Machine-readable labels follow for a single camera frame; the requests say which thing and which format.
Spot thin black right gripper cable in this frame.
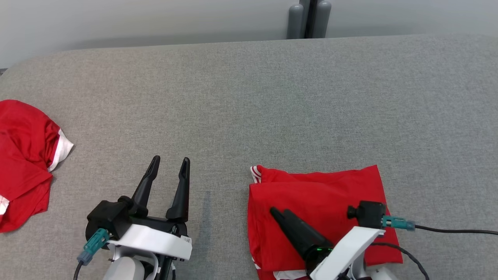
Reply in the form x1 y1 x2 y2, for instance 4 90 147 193
370 242 430 280

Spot camera cable teal connector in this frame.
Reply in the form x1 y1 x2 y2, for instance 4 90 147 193
382 216 498 236
74 228 110 280

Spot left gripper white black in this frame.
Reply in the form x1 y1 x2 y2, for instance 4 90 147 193
108 156 193 261

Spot right camera cable teal connector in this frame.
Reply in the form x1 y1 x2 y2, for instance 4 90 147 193
382 216 498 236

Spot grey metal partition post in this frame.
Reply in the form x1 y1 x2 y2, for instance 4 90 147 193
299 0 320 39

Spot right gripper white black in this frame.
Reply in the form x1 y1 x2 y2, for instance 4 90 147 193
270 207 386 280

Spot grey cylindrical post foot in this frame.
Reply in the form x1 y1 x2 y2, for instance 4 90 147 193
287 4 304 39
312 0 332 38

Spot red shorts with white trim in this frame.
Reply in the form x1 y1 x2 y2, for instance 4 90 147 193
0 100 74 233

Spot red Bulls 23 jersey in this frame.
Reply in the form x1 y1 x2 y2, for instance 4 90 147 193
248 164 404 280

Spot grey fabric sofa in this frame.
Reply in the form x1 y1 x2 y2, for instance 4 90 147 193
0 34 498 280

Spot left camera cable teal connector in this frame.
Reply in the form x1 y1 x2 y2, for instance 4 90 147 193
74 228 110 280

